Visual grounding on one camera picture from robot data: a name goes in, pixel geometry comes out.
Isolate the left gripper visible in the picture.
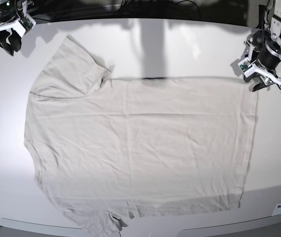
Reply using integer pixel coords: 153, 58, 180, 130
243, 62, 281, 92

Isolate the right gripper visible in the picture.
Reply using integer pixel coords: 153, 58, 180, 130
0, 16, 26, 56

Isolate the light grey T-shirt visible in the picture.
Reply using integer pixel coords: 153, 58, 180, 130
24, 38, 258, 237

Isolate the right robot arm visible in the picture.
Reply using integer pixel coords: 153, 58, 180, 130
0, 0, 36, 56

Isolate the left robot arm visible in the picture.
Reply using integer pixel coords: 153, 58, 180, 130
238, 0, 281, 92

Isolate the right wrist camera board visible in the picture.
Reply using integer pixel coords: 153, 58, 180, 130
19, 16, 36, 32

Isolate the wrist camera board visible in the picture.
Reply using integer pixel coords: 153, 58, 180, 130
19, 16, 36, 32
238, 57, 252, 74

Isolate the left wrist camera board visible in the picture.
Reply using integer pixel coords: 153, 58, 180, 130
238, 57, 252, 74

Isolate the black strap on floor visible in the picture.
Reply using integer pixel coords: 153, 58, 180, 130
255, 4, 266, 29

